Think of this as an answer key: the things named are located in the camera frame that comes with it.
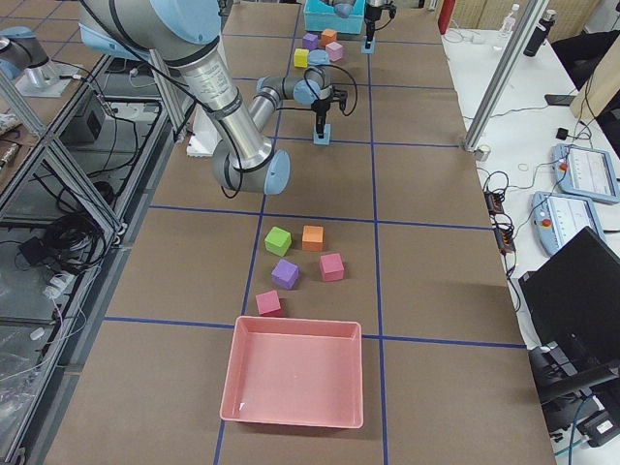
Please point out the red foam block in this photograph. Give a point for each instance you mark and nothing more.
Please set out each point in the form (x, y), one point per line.
(268, 304)
(331, 267)

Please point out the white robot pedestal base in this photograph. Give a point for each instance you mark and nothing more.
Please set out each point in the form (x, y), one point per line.
(204, 136)

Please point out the orange foam block left side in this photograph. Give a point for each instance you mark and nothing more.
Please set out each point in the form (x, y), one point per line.
(328, 36)

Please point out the orange foam block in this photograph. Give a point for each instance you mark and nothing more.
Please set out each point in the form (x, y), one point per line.
(328, 36)
(313, 238)

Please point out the teach pendant near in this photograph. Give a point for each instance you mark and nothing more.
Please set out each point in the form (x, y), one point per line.
(560, 217)

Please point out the black water bottle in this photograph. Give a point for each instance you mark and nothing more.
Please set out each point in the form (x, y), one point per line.
(540, 33)

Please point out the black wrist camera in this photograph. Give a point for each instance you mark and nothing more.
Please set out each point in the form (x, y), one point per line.
(339, 98)

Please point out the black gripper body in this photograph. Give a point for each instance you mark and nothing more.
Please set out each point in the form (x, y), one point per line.
(320, 107)
(371, 13)

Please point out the purple foam block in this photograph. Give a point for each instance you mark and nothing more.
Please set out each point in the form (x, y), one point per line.
(310, 41)
(285, 274)

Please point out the purple foam block right side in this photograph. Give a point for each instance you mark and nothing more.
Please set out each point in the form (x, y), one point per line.
(285, 274)

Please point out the teach pendant far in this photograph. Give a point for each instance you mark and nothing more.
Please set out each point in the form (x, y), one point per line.
(584, 171)

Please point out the purple foam block left side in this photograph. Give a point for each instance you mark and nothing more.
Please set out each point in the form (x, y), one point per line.
(310, 41)

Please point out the pink plastic bin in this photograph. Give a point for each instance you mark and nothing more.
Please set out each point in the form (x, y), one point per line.
(295, 372)

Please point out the light blue block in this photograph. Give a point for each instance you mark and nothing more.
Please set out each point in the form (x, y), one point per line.
(323, 138)
(368, 48)

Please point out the black phone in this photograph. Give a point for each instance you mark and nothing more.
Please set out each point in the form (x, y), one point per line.
(558, 100)

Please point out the clear sanitizer bottle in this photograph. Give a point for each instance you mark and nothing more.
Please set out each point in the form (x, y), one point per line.
(508, 23)

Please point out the teach pendant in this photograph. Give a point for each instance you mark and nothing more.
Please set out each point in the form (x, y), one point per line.
(560, 217)
(584, 171)

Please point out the orange foam block right side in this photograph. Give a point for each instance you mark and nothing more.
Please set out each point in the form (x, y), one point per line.
(313, 238)

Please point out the black laptop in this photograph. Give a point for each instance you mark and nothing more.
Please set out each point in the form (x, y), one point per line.
(575, 294)

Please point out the red foam block far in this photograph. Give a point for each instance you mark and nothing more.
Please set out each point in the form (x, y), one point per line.
(268, 304)

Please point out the green foam block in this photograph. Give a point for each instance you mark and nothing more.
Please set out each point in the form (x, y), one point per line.
(278, 241)

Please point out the aluminium frame post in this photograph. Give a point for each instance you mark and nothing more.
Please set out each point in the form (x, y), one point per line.
(513, 50)

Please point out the pink foam block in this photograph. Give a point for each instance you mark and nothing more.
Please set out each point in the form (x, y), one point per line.
(335, 51)

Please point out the red foam block near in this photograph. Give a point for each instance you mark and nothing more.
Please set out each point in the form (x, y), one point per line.
(331, 267)

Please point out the yellow foam block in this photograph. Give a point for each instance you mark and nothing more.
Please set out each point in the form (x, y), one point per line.
(301, 58)

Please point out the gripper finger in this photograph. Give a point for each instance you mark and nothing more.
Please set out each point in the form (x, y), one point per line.
(369, 31)
(320, 124)

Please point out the cyan plastic bin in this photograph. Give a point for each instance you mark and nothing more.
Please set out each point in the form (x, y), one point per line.
(318, 16)

